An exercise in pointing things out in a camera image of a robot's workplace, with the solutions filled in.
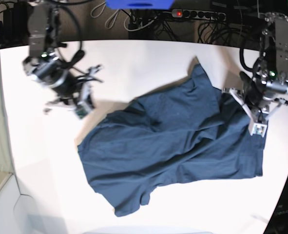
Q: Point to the black power strip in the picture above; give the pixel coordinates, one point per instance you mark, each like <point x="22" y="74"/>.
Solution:
<point x="198" y="14"/>

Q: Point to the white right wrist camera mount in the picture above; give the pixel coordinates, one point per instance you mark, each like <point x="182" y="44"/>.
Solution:
<point x="80" y="112"/>

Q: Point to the dark blue t-shirt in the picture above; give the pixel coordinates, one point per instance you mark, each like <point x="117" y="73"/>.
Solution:
<point x="181" y="134"/>

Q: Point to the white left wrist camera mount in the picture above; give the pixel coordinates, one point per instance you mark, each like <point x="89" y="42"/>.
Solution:
<point x="259" y="116"/>

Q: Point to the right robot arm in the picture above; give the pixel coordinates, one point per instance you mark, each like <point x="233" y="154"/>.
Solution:
<point x="45" y="66"/>

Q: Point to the blue plastic bin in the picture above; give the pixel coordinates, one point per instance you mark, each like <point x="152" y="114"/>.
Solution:
<point x="139" y="4"/>

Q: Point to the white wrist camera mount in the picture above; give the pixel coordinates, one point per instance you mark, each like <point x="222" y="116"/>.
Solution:
<point x="259" y="116"/>
<point x="80" y="112"/>

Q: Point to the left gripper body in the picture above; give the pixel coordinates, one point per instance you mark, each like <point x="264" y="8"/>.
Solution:
<point x="254" y="92"/>

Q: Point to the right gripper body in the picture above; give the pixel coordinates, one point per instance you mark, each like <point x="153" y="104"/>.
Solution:
<point x="71" y="90"/>

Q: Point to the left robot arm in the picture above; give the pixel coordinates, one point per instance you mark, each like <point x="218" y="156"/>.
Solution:
<point x="268" y="77"/>

